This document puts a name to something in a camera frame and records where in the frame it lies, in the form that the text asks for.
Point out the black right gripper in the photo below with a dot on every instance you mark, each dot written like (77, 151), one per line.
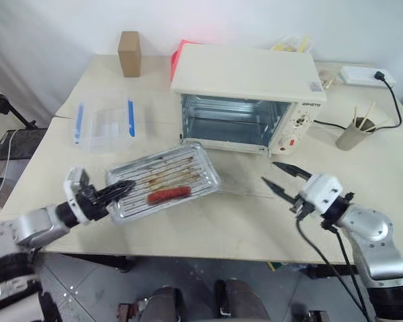
(300, 206)

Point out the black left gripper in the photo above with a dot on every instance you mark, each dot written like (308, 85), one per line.
(92, 200)

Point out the silver ribbed baking tray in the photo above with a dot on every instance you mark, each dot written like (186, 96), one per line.
(174, 167)

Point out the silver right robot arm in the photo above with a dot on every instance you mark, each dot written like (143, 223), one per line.
(376, 234)

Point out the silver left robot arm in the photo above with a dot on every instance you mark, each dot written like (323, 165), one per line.
(37, 224)

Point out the glass toaster oven door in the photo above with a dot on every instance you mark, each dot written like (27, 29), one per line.
(246, 176)

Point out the red sausage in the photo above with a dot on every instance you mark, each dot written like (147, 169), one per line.
(169, 195)

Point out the cream toaster oven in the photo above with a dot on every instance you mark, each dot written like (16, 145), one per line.
(245, 73)

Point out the clear box with blue clips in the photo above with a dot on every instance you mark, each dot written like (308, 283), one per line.
(107, 125)

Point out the grey paper cup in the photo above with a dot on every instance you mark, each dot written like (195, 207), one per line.
(351, 137)

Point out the wooden chopstick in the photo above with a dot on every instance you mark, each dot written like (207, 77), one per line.
(368, 114)
(356, 117)
(377, 125)

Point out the small wooden pieces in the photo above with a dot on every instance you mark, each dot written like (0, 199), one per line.
(326, 78)

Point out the black flat mat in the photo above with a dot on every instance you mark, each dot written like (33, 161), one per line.
(18, 144)

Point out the dark rounded shape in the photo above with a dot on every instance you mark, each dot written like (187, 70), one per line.
(243, 302)
(163, 305)

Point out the white power strip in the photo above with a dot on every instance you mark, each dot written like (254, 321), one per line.
(359, 76)

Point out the brown cardboard box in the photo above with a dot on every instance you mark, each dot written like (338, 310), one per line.
(130, 55)

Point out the yellow white packet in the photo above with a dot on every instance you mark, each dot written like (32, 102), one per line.
(293, 43)

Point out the black tripod stand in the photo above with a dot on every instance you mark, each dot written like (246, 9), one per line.
(10, 105)

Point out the red plastic container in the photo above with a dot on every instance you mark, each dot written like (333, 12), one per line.
(175, 60)

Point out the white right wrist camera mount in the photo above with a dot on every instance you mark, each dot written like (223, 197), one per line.
(322, 192)

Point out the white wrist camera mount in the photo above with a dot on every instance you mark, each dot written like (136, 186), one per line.
(73, 177)
(322, 192)

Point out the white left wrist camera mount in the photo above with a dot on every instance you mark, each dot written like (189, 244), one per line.
(73, 177)

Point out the black table frame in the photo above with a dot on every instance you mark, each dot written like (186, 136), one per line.
(97, 261)

